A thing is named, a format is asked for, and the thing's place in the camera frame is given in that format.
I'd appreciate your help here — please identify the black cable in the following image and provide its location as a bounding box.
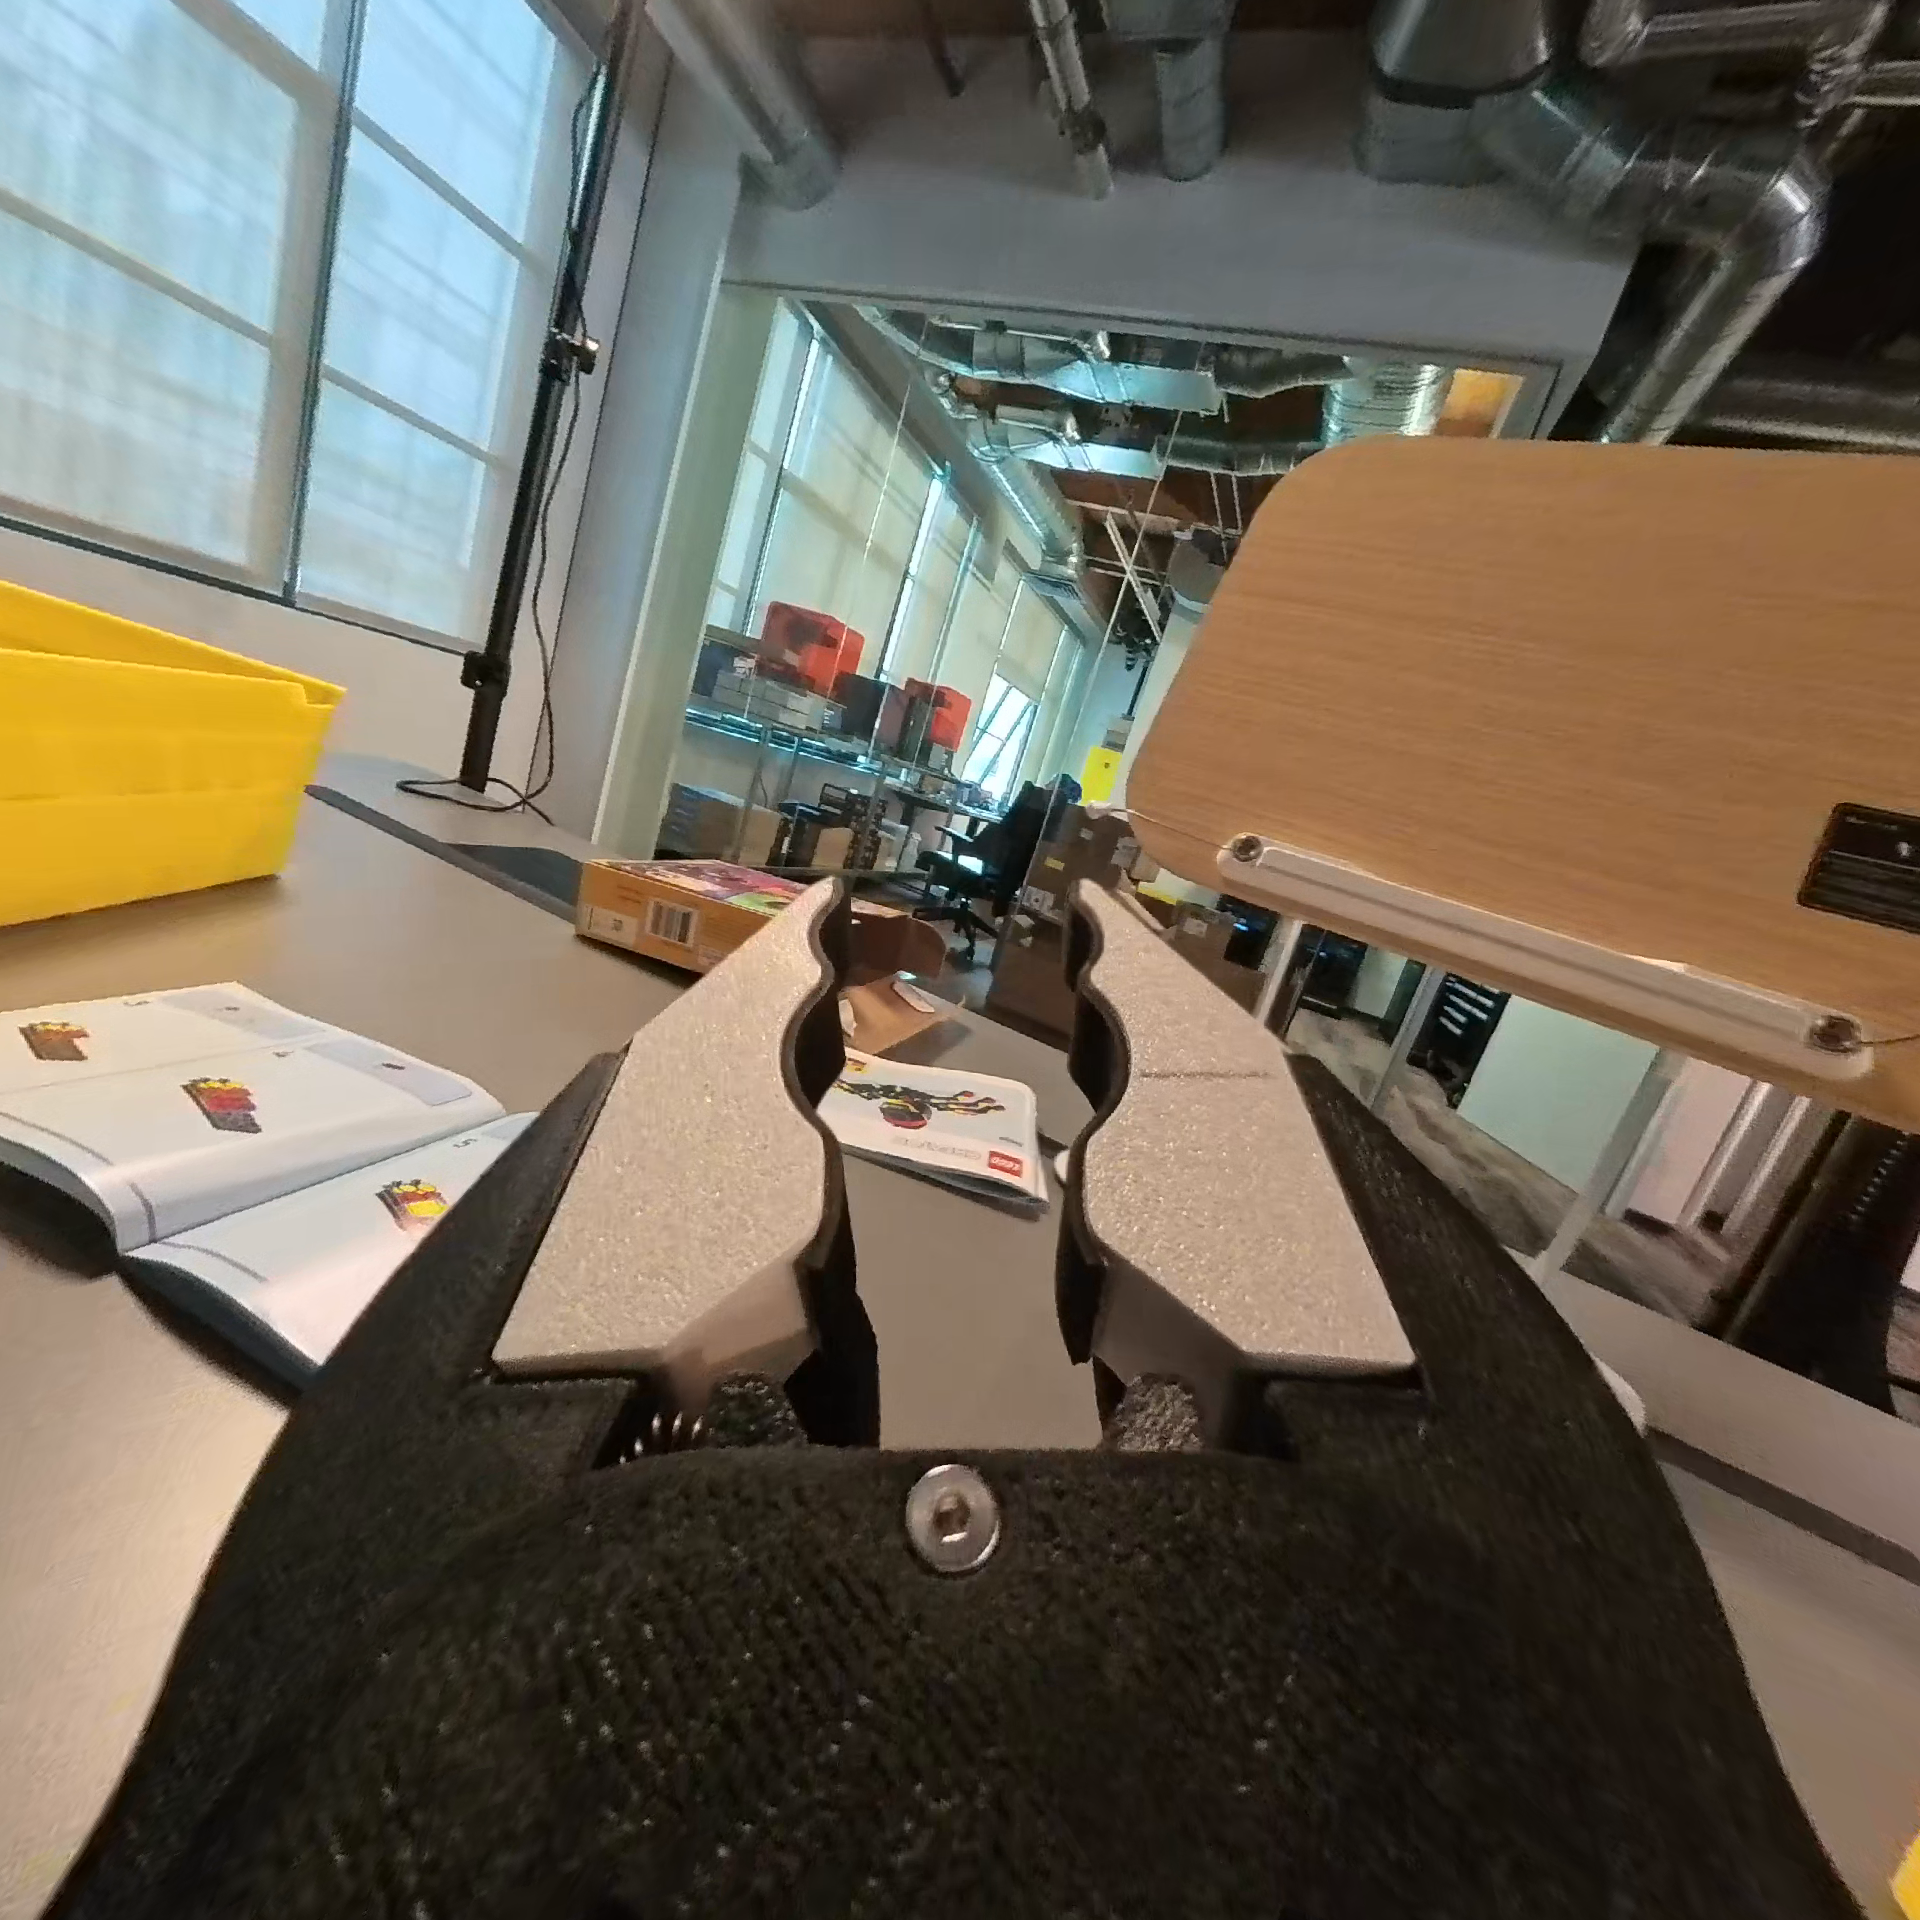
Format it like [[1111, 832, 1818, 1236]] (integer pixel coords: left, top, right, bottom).
[[393, 768, 560, 823]]

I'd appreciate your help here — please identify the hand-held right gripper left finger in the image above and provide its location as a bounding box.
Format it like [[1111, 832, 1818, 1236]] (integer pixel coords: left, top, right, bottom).
[[492, 873, 848, 1389]]

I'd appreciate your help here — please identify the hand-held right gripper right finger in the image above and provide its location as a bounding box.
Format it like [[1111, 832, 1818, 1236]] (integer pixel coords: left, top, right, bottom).
[[1056, 877, 1424, 1404]]

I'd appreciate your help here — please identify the black office chair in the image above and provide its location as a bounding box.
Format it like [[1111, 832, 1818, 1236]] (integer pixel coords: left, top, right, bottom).
[[915, 776, 1086, 964]]

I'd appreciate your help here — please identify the silver corrugated duct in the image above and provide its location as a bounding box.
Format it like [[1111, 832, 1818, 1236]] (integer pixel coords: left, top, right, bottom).
[[1328, 358, 1450, 455]]

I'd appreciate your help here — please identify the metal storage shelf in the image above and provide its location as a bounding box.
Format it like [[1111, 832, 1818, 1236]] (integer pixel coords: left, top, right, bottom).
[[682, 630, 993, 875]]

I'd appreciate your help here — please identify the silver ventilation duct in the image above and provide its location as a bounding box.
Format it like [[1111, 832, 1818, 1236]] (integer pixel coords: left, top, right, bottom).
[[856, 307, 1086, 589], [1359, 0, 1836, 444]]

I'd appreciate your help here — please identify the white picture-cover instruction booklet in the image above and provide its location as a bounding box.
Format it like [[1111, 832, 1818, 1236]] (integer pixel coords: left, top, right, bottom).
[[816, 1056, 1050, 1213]]

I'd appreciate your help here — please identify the yellow plastic bin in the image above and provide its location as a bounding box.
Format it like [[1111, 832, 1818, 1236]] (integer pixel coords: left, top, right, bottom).
[[0, 583, 347, 927]]

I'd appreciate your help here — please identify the cardboard lego box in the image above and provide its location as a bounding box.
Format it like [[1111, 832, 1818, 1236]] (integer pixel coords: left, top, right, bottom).
[[576, 856, 962, 1052]]

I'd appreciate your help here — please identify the light blue instruction booklet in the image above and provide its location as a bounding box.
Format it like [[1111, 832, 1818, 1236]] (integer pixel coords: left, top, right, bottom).
[[0, 982, 543, 1383]]

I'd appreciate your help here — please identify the black light stand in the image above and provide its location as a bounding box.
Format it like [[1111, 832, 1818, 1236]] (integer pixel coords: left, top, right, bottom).
[[457, 0, 647, 797]]

